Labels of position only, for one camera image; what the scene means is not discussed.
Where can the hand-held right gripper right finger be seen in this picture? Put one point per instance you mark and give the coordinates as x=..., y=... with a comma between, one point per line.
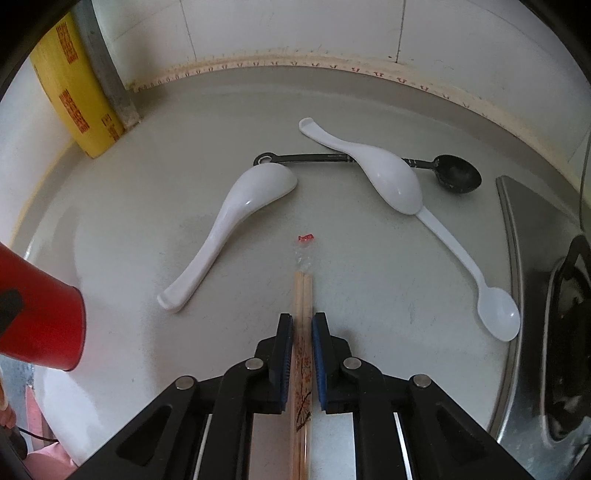
x=321, y=364

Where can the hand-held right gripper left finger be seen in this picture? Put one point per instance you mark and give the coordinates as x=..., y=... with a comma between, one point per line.
x=282, y=360

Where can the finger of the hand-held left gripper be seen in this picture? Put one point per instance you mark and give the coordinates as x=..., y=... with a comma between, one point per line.
x=9, y=304

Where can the red cup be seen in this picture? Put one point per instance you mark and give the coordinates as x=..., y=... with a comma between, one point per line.
x=41, y=323

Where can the wooden chopsticks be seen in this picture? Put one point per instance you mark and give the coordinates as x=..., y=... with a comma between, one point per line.
x=302, y=295

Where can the white soup spoon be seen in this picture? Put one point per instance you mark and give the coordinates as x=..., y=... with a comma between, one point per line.
x=263, y=184
x=392, y=180

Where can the thin white plastic spoon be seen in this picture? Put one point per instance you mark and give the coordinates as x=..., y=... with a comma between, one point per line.
x=501, y=318

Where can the small black scoop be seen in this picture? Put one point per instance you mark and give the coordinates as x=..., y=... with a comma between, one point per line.
x=457, y=174

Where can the person's left hand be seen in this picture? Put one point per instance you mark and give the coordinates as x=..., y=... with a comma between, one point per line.
x=7, y=413

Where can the person's pink clothing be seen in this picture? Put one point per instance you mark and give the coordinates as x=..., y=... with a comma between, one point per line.
x=51, y=464

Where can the stainless steel gas stove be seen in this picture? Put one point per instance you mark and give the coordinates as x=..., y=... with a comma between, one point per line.
x=526, y=323

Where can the yellow cling wrap box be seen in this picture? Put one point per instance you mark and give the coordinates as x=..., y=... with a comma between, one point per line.
x=74, y=101

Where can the grey pipe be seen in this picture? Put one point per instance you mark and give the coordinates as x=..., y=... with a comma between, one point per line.
x=106, y=69

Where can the patterned sealing strip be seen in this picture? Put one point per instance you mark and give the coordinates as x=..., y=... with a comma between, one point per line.
x=277, y=62

